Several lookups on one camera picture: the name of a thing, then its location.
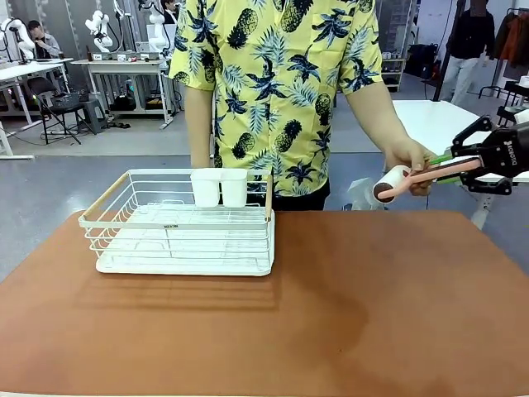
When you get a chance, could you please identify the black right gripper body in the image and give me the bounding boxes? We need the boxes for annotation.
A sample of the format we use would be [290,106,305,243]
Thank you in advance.
[478,121,529,179]

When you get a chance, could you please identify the pink lint roller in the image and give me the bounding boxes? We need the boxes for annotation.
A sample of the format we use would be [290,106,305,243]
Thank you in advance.
[372,155,485,204]

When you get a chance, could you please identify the person's right forearm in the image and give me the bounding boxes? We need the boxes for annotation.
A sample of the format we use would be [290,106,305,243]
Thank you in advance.
[183,84,217,170]

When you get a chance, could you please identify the person's left forearm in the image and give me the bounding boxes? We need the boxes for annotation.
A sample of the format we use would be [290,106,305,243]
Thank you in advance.
[343,80,414,155]

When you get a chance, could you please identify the person's left hand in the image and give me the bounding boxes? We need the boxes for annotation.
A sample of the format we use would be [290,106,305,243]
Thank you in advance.
[382,137,439,198]

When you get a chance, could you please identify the white side table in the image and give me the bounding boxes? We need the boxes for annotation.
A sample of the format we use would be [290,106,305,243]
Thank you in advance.
[391,98,529,231]

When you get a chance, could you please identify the black equipment case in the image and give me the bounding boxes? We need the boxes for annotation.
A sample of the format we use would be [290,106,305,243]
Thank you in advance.
[407,43,442,80]

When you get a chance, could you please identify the standing person in dark top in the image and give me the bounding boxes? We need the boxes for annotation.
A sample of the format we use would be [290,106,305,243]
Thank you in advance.
[446,0,497,107]

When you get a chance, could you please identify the white storage shelf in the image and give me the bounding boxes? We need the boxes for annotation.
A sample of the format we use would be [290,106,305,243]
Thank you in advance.
[379,51,408,94]

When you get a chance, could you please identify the clothes rack with jackets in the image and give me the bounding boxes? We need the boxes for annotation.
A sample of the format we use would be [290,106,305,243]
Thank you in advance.
[479,7,529,98]

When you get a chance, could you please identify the clear plastic bag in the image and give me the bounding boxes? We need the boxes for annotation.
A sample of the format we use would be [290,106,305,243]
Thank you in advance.
[346,176,388,212]

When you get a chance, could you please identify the black trousers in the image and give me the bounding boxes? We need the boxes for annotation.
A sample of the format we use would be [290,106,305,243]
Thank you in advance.
[270,179,331,212]

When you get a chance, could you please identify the yellow pineapple print shirt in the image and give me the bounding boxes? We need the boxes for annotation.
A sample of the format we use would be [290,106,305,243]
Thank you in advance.
[168,0,384,198]

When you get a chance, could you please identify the white double cutlery cup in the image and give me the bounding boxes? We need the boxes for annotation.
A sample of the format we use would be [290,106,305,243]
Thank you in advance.
[189,169,249,208]

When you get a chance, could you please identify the white drip tray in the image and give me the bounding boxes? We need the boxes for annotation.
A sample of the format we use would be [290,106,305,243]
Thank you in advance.
[95,243,274,277]

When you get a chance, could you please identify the person in black jacket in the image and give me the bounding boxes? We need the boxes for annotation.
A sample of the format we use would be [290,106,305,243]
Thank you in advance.
[160,0,182,26]

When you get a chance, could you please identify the white workbench with labels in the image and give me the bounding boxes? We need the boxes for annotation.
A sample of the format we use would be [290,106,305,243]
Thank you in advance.
[69,51,177,130]

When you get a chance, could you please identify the grey plastic stool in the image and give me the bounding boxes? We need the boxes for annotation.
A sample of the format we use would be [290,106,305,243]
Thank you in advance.
[77,98,111,136]

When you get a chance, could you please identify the black folding chair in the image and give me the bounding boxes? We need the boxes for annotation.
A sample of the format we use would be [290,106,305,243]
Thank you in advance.
[26,76,86,146]

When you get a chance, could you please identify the seated person in grey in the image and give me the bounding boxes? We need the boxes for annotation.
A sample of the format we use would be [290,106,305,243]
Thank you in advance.
[26,19,64,60]

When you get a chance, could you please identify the white wire dish rack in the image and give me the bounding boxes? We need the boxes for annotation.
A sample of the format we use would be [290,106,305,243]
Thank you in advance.
[78,168,274,260]

